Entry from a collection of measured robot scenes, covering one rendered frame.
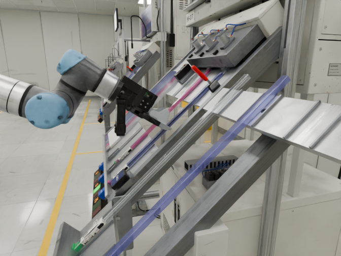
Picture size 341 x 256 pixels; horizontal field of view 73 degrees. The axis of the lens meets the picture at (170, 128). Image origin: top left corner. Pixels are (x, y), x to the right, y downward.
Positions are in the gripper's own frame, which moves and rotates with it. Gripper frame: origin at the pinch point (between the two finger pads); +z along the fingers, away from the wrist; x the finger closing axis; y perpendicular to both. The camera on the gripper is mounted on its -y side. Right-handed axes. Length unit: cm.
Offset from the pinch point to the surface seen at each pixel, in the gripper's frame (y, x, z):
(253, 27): 39.4, -6.1, 4.5
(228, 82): 21.2, -10.1, 5.0
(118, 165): -20.5, 8.6, -4.4
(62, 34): 40, 871, -185
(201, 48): 33.6, 20.7, 2.8
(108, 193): -24.0, -7.1, -7.1
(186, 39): 68, 135, 23
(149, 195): -46, 60, 37
